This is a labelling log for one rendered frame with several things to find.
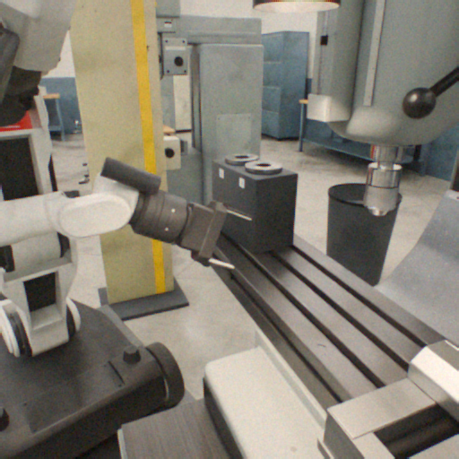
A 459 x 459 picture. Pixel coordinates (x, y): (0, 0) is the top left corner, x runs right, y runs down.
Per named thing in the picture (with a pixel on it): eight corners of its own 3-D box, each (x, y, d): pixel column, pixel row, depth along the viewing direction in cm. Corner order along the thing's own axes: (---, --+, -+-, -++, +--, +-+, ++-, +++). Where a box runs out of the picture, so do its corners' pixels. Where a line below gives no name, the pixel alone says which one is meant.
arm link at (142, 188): (147, 246, 66) (81, 227, 61) (145, 216, 75) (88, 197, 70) (173, 193, 62) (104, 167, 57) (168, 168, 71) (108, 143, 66)
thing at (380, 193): (356, 203, 58) (360, 171, 56) (376, 198, 60) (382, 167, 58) (380, 212, 54) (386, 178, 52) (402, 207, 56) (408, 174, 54)
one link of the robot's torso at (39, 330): (3, 337, 117) (-30, 212, 88) (68, 313, 128) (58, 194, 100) (18, 376, 108) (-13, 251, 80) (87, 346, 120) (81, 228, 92)
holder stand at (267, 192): (254, 255, 91) (255, 174, 83) (212, 224, 108) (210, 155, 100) (293, 244, 96) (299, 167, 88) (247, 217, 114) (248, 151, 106)
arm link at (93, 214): (135, 227, 62) (53, 246, 61) (135, 202, 70) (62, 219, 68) (124, 193, 59) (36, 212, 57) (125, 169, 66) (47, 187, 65)
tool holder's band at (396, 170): (360, 171, 56) (361, 164, 56) (382, 167, 58) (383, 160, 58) (386, 178, 52) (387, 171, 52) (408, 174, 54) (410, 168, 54)
